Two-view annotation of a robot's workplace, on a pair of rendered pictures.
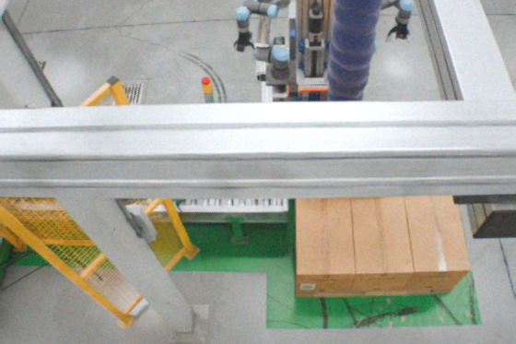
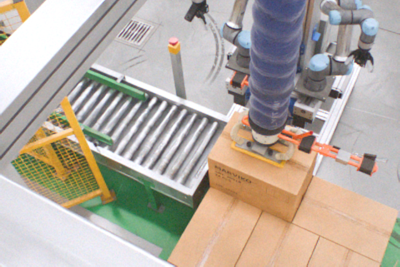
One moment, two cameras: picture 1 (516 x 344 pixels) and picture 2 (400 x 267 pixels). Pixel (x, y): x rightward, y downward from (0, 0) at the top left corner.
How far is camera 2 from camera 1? 0.96 m
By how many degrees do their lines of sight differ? 16
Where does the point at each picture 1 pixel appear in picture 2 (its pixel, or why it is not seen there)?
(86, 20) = not seen: outside the picture
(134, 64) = (154, 5)
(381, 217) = (282, 247)
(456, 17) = (55, 10)
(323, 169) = not seen: outside the picture
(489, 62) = (27, 63)
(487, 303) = not seen: outside the picture
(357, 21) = (266, 23)
